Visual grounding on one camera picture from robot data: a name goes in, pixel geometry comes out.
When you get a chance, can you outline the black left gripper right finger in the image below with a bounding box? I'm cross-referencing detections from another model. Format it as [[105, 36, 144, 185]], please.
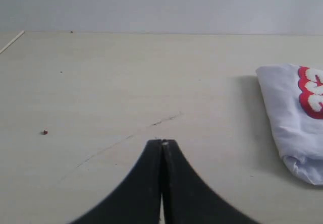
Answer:
[[162, 140, 257, 223]]

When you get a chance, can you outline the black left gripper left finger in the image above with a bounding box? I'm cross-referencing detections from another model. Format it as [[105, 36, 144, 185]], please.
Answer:
[[73, 139, 163, 223]]

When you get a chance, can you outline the white t-shirt red lettering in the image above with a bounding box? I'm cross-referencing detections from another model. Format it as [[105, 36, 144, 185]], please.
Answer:
[[256, 64, 322, 186]]

